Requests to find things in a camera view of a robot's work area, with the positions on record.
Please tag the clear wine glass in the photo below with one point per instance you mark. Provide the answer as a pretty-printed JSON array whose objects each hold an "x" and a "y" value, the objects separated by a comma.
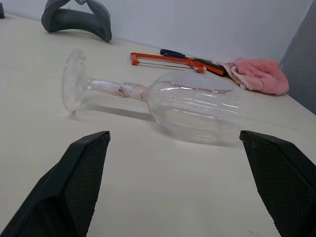
[{"x": 197, "y": 111}]

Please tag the pink fluffy cloth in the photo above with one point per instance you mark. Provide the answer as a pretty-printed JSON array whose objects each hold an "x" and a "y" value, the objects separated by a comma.
[{"x": 261, "y": 76}]

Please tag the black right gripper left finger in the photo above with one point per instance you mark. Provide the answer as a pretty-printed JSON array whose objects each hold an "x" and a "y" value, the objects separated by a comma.
[{"x": 61, "y": 187}]

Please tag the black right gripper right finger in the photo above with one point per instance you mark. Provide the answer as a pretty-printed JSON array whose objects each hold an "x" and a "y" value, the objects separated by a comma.
[{"x": 286, "y": 182}]

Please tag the grey barcode scanner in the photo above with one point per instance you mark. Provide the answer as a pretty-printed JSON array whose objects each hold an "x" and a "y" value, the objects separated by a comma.
[{"x": 74, "y": 23}]

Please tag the small black object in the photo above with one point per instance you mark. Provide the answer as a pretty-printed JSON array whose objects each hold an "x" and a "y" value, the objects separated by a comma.
[{"x": 1, "y": 12}]

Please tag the orange hacksaw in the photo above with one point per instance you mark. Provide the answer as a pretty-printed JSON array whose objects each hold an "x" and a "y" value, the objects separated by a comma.
[{"x": 158, "y": 58}]

